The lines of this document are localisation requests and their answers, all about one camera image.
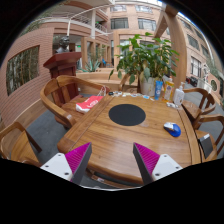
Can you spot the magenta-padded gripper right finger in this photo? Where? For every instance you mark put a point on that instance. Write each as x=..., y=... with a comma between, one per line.
x=163, y=165

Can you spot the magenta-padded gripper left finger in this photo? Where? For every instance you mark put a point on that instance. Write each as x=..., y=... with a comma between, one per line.
x=60, y=165

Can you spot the blue and white computer mouse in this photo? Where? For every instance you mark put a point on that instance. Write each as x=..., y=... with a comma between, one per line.
x=173, y=130

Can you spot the round black mouse pad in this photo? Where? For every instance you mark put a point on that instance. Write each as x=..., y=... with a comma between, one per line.
x=127, y=115

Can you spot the wooden armchair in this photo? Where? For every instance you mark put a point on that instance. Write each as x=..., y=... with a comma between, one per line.
x=191, y=108
x=20, y=146
x=213, y=118
x=124, y=80
x=53, y=103

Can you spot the black notebook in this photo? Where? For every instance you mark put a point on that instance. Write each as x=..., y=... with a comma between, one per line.
x=206, y=146

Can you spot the clear plastic packet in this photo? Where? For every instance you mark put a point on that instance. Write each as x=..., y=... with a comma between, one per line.
x=172, y=105

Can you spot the red paper bag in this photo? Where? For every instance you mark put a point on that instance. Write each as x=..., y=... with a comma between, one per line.
x=88, y=104

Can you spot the white pump bottle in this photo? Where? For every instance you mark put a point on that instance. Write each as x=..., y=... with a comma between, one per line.
x=178, y=96

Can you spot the blue printed card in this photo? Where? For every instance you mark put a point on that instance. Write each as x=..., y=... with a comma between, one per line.
x=146, y=97

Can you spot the yellow dish soap bottle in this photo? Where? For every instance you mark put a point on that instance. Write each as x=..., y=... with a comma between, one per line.
x=168, y=91

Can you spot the small printed card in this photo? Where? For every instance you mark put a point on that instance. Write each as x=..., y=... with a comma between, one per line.
x=132, y=95
x=138, y=95

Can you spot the blue squeeze tube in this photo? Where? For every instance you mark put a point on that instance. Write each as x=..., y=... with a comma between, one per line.
x=158, y=90

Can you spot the pale printed card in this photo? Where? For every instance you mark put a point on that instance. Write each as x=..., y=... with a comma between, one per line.
x=125, y=95

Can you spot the black key fob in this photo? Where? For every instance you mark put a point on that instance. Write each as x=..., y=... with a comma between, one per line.
x=111, y=93

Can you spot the wooden planter box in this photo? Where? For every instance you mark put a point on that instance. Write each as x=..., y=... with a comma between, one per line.
x=96, y=78

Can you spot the dark red wooden lectern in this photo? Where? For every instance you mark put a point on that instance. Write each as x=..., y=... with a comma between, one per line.
x=63, y=66

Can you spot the spiky agave plant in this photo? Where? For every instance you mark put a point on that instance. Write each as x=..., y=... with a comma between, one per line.
x=90, y=66

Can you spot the green plant in white pot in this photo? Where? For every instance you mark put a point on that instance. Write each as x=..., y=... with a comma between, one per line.
x=146, y=56

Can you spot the dark bust statue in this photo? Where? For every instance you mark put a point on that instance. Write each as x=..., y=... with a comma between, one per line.
x=63, y=45

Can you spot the wooden pergola post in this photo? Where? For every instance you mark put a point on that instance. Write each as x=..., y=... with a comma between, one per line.
x=178, y=50

